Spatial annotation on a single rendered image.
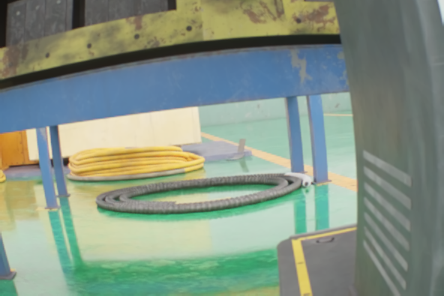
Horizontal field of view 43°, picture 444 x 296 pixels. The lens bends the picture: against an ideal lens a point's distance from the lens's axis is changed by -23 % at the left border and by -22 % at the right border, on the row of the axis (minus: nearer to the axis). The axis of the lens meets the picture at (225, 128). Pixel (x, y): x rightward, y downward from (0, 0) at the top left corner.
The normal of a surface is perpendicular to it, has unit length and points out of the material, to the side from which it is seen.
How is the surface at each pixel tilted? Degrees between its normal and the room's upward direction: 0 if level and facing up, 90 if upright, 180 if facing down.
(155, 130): 90
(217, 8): 90
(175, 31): 90
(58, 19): 90
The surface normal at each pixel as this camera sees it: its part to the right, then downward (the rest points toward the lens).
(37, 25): 0.11, 0.03
